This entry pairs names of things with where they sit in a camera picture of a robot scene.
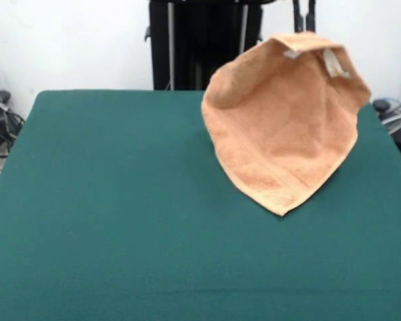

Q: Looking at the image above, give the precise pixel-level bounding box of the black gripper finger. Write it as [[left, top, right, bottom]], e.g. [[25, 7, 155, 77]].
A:
[[291, 0, 304, 33], [305, 0, 318, 34]]

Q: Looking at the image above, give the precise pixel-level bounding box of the tan terry towel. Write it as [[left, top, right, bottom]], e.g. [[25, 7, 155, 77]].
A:
[[201, 31, 372, 217]]

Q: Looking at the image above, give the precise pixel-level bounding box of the dark green table cloth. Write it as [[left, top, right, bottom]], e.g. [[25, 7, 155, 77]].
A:
[[0, 89, 401, 321]]

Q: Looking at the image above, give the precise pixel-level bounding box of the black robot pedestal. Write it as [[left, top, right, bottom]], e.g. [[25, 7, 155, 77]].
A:
[[144, 0, 265, 91]]

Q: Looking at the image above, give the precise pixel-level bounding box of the grey wire hoop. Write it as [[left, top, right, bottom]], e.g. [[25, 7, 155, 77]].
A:
[[380, 112, 401, 134]]

